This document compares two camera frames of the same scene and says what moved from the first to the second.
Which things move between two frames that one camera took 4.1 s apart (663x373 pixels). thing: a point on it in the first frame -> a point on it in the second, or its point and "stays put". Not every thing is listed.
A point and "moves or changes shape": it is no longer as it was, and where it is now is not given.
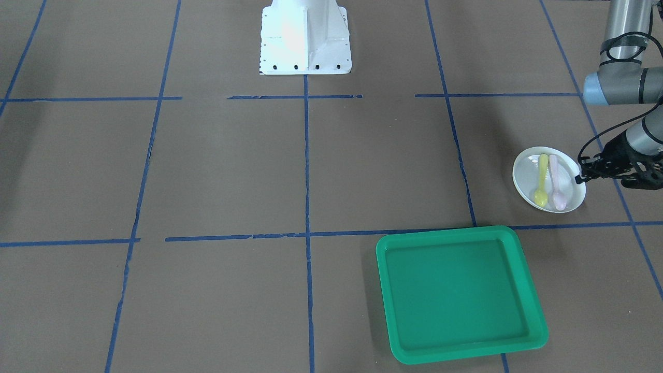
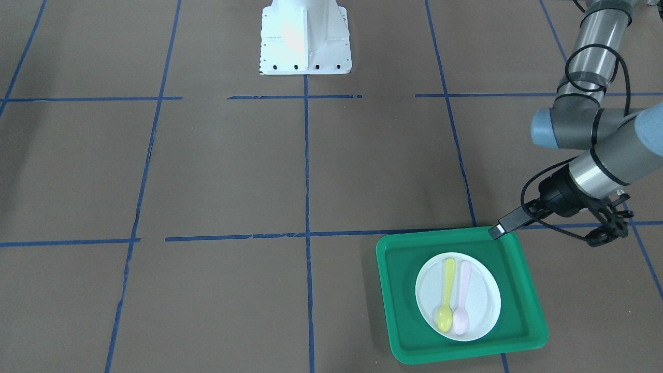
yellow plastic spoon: x=541 y=196 moves or changes shape
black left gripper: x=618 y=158 -> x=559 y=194
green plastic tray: x=460 y=293 stays put
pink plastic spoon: x=559 y=199 moves or changes shape
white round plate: x=525 y=174 -> x=484 y=300
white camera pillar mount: x=304 y=37 stays put
